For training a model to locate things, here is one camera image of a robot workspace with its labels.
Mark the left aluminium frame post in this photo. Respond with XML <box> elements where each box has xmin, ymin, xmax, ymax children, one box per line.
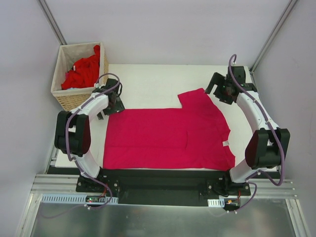
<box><xmin>37</xmin><ymin>0</ymin><xmax>67</xmax><ymax>45</ymax></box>

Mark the aluminium frame post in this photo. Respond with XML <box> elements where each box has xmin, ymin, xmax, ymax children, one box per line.
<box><xmin>37</xmin><ymin>0</ymin><xmax>67</xmax><ymax>45</ymax></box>
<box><xmin>249</xmin><ymin>0</ymin><xmax>299</xmax><ymax>75</ymax></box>

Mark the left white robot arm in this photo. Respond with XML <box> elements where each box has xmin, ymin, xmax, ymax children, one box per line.
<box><xmin>54</xmin><ymin>78</ymin><xmax>125</xmax><ymax>192</ymax></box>

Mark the left white cable duct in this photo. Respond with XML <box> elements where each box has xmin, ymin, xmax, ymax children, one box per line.
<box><xmin>41</xmin><ymin>194</ymin><xmax>119</xmax><ymax>205</ymax></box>

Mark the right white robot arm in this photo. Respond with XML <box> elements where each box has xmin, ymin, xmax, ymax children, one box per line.
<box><xmin>204</xmin><ymin>66</ymin><xmax>290</xmax><ymax>195</ymax></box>

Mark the right white cable duct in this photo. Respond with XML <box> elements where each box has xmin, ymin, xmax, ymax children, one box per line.
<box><xmin>207</xmin><ymin>198</ymin><xmax>225</xmax><ymax>208</ymax></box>

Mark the right aluminium frame post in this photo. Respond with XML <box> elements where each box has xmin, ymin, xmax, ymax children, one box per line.
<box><xmin>249</xmin><ymin>0</ymin><xmax>299</xmax><ymax>75</ymax></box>

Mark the white cable duct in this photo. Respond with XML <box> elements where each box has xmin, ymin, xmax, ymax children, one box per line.
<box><xmin>207</xmin><ymin>198</ymin><xmax>225</xmax><ymax>208</ymax></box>
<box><xmin>41</xmin><ymin>194</ymin><xmax>119</xmax><ymax>205</ymax></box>

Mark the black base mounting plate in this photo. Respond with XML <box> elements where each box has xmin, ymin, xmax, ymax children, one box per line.
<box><xmin>46</xmin><ymin>166</ymin><xmax>251</xmax><ymax>205</ymax></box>

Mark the red t shirt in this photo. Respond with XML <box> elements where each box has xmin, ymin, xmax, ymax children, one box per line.
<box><xmin>61</xmin><ymin>45</ymin><xmax>100</xmax><ymax>90</ymax></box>

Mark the magenta t shirt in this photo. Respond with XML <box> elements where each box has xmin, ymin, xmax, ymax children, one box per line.
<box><xmin>103</xmin><ymin>88</ymin><xmax>236</xmax><ymax>171</ymax></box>

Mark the wicker laundry basket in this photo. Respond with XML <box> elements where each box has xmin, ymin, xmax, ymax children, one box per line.
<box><xmin>51</xmin><ymin>41</ymin><xmax>109</xmax><ymax>111</ymax></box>

